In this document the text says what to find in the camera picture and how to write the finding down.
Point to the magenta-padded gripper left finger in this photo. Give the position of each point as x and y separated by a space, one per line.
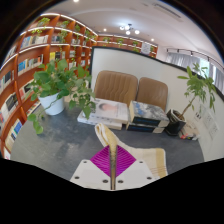
90 173

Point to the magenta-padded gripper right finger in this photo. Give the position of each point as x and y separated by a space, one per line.
136 173

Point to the beige and yellow striped towel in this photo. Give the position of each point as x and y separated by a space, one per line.
146 158

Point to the dark blue book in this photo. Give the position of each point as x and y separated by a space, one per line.
143 128

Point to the large grey cover book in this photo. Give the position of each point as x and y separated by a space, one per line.
148 113

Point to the small tree in black pot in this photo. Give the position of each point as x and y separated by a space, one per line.
175 123

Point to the red-spined book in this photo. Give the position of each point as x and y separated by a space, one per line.
188 136

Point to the large white cover book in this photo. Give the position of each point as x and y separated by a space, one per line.
110 110

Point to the beige cover book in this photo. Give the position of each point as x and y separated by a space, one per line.
190 130

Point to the brown padded chair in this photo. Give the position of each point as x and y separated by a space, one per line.
115 86
153 93

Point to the pothos plant in white pot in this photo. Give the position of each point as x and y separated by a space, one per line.
53 80

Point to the orange wooden bookshelf unit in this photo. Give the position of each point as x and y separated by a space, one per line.
13 80

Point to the grey window curtains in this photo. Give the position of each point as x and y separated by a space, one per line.
181 60

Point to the ceiling lamp with round bulbs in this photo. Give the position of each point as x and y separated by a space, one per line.
128 29

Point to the recessed ceiling lights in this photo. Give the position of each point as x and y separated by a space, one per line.
104 29

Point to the ceiling air vent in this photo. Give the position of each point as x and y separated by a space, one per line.
166 10

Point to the white paper wall sign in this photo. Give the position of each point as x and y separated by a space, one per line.
199 114

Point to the white wall socket panel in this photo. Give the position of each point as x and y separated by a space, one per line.
214 129
207 120

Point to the black ceiling track light rail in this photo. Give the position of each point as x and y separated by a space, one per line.
186 52

